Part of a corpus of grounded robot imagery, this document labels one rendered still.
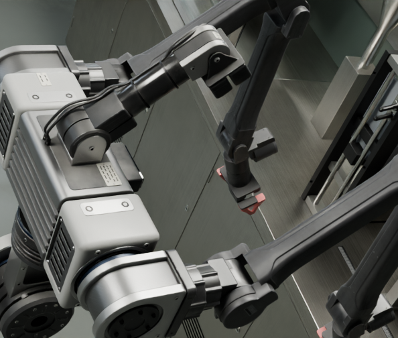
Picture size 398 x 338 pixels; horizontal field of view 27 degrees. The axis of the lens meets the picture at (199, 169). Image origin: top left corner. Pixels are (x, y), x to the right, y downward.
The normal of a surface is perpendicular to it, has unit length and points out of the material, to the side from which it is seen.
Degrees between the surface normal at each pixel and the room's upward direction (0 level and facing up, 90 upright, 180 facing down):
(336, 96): 90
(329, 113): 90
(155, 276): 0
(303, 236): 44
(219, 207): 90
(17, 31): 0
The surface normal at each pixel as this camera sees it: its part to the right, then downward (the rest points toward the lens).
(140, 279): 0.32, -0.70
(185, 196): -0.89, 0.00
